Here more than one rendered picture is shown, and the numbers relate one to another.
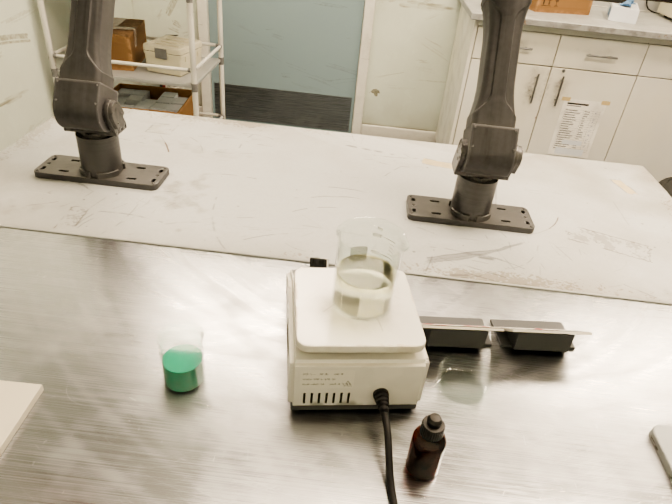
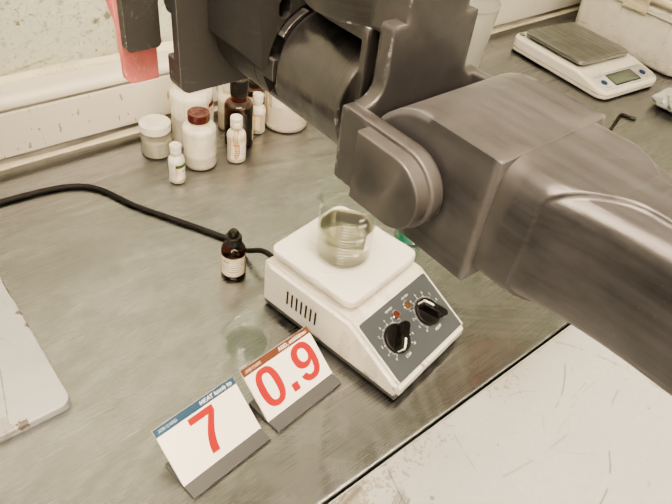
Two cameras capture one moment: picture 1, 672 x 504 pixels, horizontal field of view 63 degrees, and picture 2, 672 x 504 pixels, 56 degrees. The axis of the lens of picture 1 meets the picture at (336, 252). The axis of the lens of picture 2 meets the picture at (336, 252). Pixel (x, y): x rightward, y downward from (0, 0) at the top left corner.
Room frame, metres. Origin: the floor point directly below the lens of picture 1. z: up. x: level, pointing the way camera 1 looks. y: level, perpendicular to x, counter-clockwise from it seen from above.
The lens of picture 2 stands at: (0.77, -0.41, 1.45)
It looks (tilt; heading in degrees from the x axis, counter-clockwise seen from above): 42 degrees down; 134
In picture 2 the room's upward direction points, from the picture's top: 9 degrees clockwise
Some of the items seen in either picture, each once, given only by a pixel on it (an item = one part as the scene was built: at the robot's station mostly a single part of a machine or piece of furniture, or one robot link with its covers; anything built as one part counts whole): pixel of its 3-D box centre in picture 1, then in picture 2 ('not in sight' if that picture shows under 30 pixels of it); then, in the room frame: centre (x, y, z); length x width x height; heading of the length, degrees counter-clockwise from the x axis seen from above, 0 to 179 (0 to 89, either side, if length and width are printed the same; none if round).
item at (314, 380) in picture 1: (348, 322); (357, 292); (0.44, -0.02, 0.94); 0.22 x 0.13 x 0.08; 8
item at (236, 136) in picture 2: not in sight; (236, 138); (0.10, 0.04, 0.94); 0.03 x 0.03 x 0.07
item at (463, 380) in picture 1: (463, 380); (246, 336); (0.40, -0.15, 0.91); 0.06 x 0.06 x 0.02
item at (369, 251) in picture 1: (368, 272); (343, 225); (0.42, -0.03, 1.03); 0.07 x 0.06 x 0.08; 58
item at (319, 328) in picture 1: (355, 306); (344, 252); (0.42, -0.02, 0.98); 0.12 x 0.12 x 0.01; 8
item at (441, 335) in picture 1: (454, 323); (292, 377); (0.48, -0.14, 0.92); 0.09 x 0.06 x 0.04; 95
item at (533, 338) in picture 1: (538, 326); (213, 435); (0.49, -0.24, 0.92); 0.09 x 0.06 x 0.04; 95
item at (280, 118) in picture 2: not in sight; (287, 87); (0.05, 0.17, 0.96); 0.07 x 0.07 x 0.13
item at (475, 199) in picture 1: (473, 194); not in sight; (0.78, -0.21, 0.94); 0.20 x 0.07 x 0.08; 89
